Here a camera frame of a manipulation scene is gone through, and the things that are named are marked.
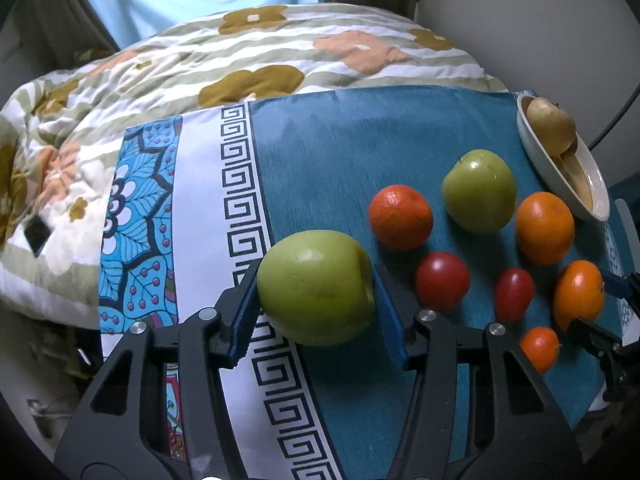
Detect black cable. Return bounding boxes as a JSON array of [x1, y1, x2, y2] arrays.
[[587, 80, 640, 153]]

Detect round red tomato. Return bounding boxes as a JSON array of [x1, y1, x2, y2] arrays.
[[415, 252, 471, 310]]

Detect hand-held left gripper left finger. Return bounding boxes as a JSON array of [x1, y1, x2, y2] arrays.
[[54, 272, 261, 480]]

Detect small red tomato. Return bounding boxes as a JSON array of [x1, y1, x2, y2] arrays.
[[494, 268, 535, 322]]

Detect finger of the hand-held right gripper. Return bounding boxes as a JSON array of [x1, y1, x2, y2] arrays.
[[567, 316, 633, 403], [599, 269, 640, 318]]

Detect floral striped blanket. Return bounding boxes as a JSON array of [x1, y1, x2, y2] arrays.
[[0, 4, 511, 331]]

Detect white bowl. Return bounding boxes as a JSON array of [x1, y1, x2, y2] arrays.
[[516, 94, 612, 222]]

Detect small orange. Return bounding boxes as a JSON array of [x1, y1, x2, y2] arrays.
[[520, 327, 561, 374]]

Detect green apple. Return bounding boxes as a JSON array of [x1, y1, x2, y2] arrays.
[[441, 149, 517, 235], [256, 230, 377, 347]]

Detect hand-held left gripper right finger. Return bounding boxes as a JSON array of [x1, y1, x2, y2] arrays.
[[372, 262, 586, 480]]

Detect blue patterned tablecloth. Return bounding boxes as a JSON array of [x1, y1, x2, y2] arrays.
[[97, 85, 631, 480]]

